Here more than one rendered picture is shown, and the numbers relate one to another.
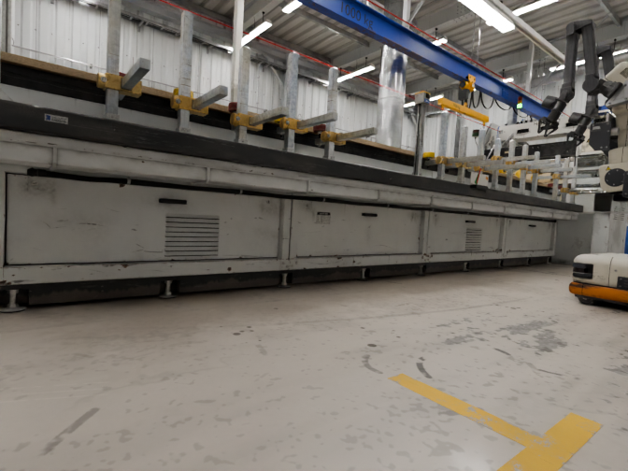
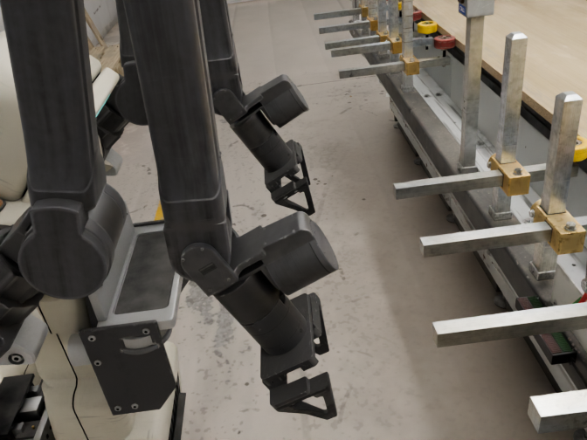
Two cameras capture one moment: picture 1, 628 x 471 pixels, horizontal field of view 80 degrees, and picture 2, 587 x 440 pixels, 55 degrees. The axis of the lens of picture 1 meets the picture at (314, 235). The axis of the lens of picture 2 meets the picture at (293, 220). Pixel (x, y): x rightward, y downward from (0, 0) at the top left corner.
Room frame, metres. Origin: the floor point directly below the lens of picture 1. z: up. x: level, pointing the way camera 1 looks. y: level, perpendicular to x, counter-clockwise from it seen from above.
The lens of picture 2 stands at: (2.89, -2.12, 1.51)
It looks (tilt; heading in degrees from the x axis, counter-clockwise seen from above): 31 degrees down; 128
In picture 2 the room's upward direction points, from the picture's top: 8 degrees counter-clockwise
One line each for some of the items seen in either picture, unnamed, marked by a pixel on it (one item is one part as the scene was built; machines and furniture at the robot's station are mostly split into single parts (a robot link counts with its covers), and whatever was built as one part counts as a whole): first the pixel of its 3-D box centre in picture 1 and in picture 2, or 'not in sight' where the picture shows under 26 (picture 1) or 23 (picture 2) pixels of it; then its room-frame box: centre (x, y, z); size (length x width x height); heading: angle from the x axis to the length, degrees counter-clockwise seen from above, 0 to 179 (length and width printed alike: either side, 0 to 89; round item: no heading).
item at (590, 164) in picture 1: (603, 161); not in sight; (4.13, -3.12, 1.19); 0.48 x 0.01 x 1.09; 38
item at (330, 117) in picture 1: (305, 124); (381, 46); (1.76, 0.07, 0.83); 0.43 x 0.03 x 0.04; 38
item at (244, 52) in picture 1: (242, 104); (382, 20); (1.63, 0.34, 0.87); 0.04 x 0.04 x 0.48; 38
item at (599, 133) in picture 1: (608, 135); (136, 295); (2.27, -1.74, 0.99); 0.28 x 0.16 x 0.22; 128
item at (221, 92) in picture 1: (199, 104); (362, 25); (1.45, 0.47, 0.81); 0.43 x 0.03 x 0.04; 38
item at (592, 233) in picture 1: (543, 187); not in sight; (4.92, -2.97, 0.95); 1.65 x 0.70 x 1.90; 38
